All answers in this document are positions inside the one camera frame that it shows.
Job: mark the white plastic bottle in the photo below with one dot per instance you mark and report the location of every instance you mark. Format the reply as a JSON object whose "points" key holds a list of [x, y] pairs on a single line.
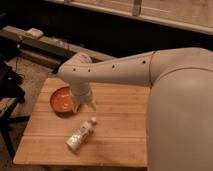
{"points": [[81, 134]]}

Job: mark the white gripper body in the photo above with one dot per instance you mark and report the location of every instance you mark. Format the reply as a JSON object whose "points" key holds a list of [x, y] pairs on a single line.
{"points": [[81, 93]]}

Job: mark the small white box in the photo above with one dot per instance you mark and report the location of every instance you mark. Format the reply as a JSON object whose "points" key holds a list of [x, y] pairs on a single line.
{"points": [[34, 33]]}

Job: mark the orange ceramic bowl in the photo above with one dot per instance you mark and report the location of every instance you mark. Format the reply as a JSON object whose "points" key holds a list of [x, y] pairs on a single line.
{"points": [[60, 100]]}

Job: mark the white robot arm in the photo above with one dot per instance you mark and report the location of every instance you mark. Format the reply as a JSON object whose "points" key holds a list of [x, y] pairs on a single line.
{"points": [[180, 106]]}

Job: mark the black chair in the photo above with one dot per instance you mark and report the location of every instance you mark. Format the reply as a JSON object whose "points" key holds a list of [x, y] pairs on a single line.
{"points": [[11, 94]]}

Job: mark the long wooden beam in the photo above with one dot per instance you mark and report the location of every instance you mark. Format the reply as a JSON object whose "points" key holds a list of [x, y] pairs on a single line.
{"points": [[48, 44]]}

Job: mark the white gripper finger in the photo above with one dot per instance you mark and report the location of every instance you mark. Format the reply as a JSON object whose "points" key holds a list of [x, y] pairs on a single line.
{"points": [[75, 108], [92, 105]]}

